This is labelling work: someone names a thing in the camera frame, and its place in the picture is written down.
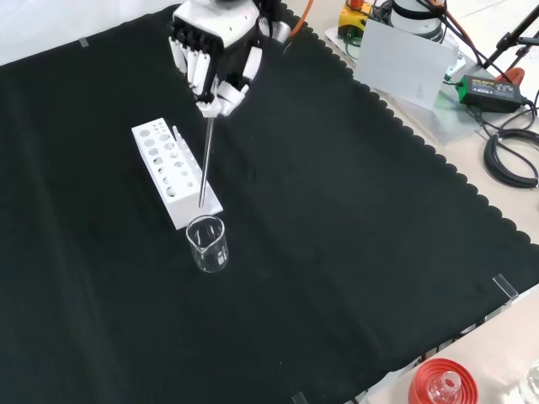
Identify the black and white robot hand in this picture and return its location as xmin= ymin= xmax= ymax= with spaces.
xmin=168 ymin=0 xmax=292 ymax=120

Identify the clear glass rod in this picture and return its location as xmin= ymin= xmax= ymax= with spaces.
xmin=198 ymin=118 xmax=216 ymax=209

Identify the white test tube rack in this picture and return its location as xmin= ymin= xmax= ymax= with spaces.
xmin=131 ymin=118 xmax=224 ymax=231

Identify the clear glass beaker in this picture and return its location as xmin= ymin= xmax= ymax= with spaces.
xmin=185 ymin=214 xmax=231 ymax=274

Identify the yellow stop button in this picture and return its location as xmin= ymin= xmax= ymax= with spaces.
xmin=339 ymin=0 xmax=374 ymax=38

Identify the pale board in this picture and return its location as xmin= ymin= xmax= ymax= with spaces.
xmin=352 ymin=18 xmax=461 ymax=112

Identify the black bench cloth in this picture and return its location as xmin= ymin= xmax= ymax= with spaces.
xmin=0 ymin=0 xmax=539 ymax=404

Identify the black power adapter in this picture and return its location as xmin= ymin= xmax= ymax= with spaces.
xmin=457 ymin=74 xmax=530 ymax=114

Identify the black tripod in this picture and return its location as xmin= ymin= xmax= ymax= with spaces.
xmin=479 ymin=0 xmax=539 ymax=73

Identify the clear glass flask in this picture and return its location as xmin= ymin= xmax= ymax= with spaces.
xmin=426 ymin=369 xmax=462 ymax=404

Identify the clear glass vessel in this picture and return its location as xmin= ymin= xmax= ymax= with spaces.
xmin=517 ymin=360 xmax=539 ymax=404

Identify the grey base plate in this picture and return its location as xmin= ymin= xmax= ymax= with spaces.
xmin=323 ymin=25 xmax=501 ymax=147

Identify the coiled black cable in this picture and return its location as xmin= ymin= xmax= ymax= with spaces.
xmin=483 ymin=127 xmax=539 ymax=189

